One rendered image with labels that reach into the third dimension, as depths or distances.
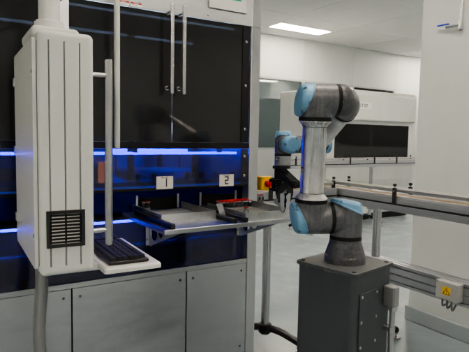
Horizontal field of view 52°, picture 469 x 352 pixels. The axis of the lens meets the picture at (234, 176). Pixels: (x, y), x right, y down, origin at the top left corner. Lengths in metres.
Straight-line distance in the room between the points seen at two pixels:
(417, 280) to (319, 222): 1.18
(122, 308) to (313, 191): 1.09
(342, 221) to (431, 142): 1.74
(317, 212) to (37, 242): 0.92
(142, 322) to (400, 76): 8.97
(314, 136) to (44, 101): 0.88
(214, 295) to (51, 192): 1.23
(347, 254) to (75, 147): 1.00
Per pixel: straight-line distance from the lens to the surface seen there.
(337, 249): 1.80
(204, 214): 2.11
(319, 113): 1.69
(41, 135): 1.57
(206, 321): 2.57
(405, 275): 2.86
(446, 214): 2.63
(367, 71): 9.95
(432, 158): 3.41
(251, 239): 2.59
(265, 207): 2.40
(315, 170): 1.72
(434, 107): 3.42
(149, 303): 2.39
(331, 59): 9.30
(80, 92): 1.59
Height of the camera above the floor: 1.24
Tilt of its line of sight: 5 degrees down
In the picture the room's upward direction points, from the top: 1 degrees clockwise
